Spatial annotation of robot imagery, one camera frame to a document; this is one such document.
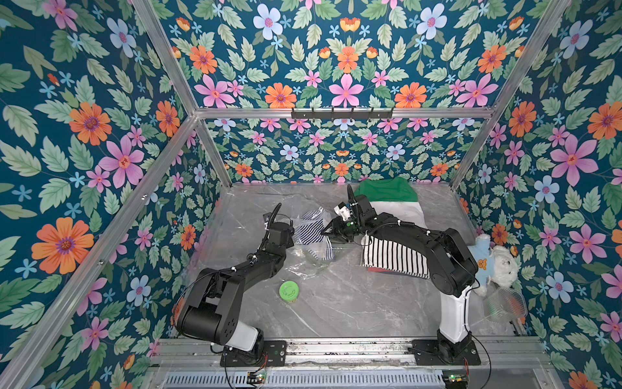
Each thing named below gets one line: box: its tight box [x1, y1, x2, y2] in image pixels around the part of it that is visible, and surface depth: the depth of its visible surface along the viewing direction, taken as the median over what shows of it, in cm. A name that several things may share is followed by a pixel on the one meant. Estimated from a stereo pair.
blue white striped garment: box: [294, 206, 333, 261], surface depth 95 cm
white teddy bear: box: [467, 233, 520, 297], surface depth 86 cm
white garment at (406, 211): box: [370, 200, 428, 228], surface depth 110 cm
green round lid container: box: [278, 280, 300, 303], surface depth 84 cm
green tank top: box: [353, 176, 419, 202], surface depth 117 cm
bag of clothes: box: [285, 194, 361, 279], surface depth 95 cm
